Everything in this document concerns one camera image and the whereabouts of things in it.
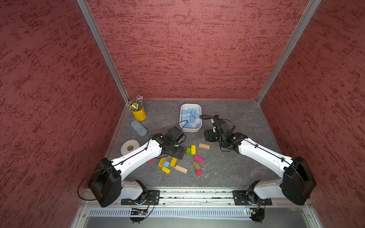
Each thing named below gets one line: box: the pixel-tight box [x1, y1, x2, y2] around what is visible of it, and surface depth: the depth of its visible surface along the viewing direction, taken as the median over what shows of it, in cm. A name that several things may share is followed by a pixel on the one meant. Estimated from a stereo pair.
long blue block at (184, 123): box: [182, 120, 190, 128], surface depth 108 cm
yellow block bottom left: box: [161, 166, 171, 175], surface depth 85 cm
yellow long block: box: [169, 157, 178, 168], surface depth 87 cm
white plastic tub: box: [179, 103, 203, 133], surface depth 108 cm
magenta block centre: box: [193, 154, 204, 164], surface depth 91 cm
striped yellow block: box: [157, 157, 167, 169], surface depth 86 cm
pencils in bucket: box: [130, 95, 144, 112], surface depth 102 cm
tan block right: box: [198, 142, 211, 150], surface depth 94 cm
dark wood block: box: [192, 160, 202, 171], surface depth 87 cm
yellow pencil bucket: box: [130, 102, 147, 122], surface depth 103 cm
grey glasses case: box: [130, 120, 148, 137], surface depth 102 cm
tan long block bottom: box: [174, 164, 189, 174], surface depth 85 cm
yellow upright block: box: [191, 144, 197, 155], surface depth 94 cm
